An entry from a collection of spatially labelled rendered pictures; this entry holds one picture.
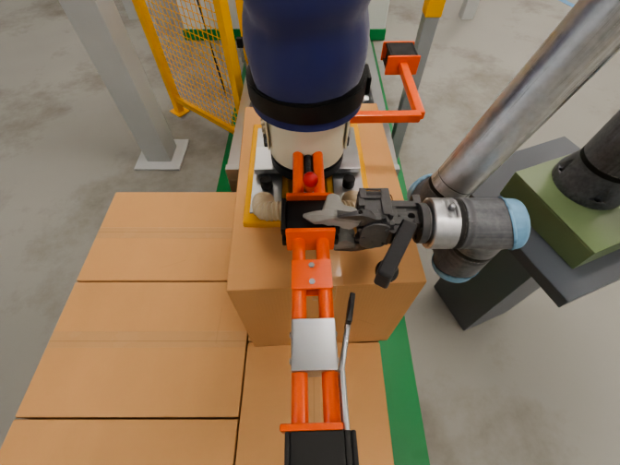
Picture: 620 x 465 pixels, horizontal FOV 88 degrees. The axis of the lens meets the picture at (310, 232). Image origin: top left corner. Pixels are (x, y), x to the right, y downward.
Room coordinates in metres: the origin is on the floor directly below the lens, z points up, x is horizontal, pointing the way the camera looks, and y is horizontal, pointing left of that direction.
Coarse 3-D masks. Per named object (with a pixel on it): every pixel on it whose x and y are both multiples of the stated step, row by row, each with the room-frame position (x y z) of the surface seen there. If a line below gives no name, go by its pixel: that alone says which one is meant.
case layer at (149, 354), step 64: (128, 192) 0.88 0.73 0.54; (192, 192) 0.88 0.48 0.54; (128, 256) 0.57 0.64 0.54; (192, 256) 0.57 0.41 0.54; (64, 320) 0.34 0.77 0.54; (128, 320) 0.34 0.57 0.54; (192, 320) 0.34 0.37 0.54; (64, 384) 0.16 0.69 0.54; (128, 384) 0.16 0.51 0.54; (192, 384) 0.16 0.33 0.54; (256, 384) 0.16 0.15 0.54; (320, 384) 0.16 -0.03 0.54; (384, 384) 0.16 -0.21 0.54; (64, 448) 0.01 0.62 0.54; (128, 448) 0.01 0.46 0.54; (192, 448) 0.01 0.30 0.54; (256, 448) 0.01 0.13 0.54; (384, 448) 0.01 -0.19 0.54
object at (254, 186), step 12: (252, 144) 0.67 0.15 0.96; (264, 144) 0.65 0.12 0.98; (252, 156) 0.62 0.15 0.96; (252, 168) 0.58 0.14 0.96; (252, 180) 0.54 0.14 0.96; (264, 180) 0.51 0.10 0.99; (276, 180) 0.54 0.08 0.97; (288, 180) 0.54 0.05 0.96; (252, 192) 0.50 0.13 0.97; (276, 192) 0.50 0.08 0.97; (288, 192) 0.51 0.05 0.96; (252, 216) 0.43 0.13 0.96
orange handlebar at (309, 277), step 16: (400, 64) 0.84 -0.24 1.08; (416, 96) 0.70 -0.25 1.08; (368, 112) 0.64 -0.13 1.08; (384, 112) 0.64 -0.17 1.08; (400, 112) 0.64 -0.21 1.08; (416, 112) 0.64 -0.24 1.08; (320, 160) 0.48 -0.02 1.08; (320, 176) 0.44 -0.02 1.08; (320, 192) 0.40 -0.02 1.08; (320, 240) 0.29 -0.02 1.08; (304, 256) 0.26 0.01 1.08; (320, 256) 0.26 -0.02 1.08; (304, 272) 0.23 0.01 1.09; (320, 272) 0.23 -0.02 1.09; (304, 288) 0.20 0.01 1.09; (320, 288) 0.20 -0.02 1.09; (304, 304) 0.18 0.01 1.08; (320, 304) 0.18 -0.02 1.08; (304, 384) 0.07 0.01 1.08; (336, 384) 0.07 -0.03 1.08; (304, 400) 0.05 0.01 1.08; (336, 400) 0.05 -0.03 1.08; (304, 416) 0.04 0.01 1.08; (336, 416) 0.04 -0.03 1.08
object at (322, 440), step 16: (288, 432) 0.02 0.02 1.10; (304, 432) 0.02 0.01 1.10; (320, 432) 0.02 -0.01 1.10; (336, 432) 0.02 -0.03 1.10; (288, 448) 0.01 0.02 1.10; (304, 448) 0.01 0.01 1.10; (320, 448) 0.01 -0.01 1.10; (336, 448) 0.01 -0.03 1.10; (288, 464) -0.01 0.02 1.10; (304, 464) -0.01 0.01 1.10; (320, 464) -0.01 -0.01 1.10; (336, 464) -0.01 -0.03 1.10
